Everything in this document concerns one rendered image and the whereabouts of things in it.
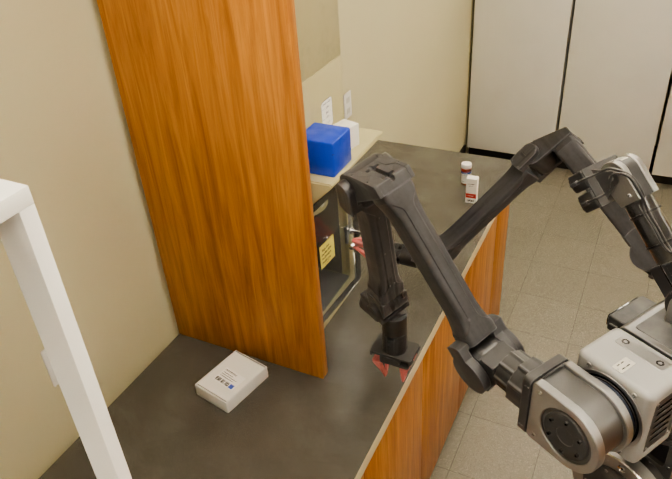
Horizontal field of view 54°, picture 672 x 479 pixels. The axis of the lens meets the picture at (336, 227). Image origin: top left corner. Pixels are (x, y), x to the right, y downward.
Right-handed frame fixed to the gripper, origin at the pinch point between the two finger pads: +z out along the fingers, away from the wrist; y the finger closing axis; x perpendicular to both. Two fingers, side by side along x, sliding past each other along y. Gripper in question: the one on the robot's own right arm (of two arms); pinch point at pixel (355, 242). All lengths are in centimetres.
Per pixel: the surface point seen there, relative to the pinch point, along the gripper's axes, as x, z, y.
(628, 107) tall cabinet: -291, -50, -68
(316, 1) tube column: 0, 7, 67
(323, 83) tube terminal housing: -0.1, 6.7, 47.0
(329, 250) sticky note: 7.4, 4.4, 1.0
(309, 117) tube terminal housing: 8.5, 6.5, 41.4
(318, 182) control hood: 20.7, -1.7, 31.0
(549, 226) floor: -217, -22, -120
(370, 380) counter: 24.3, -15.0, -25.9
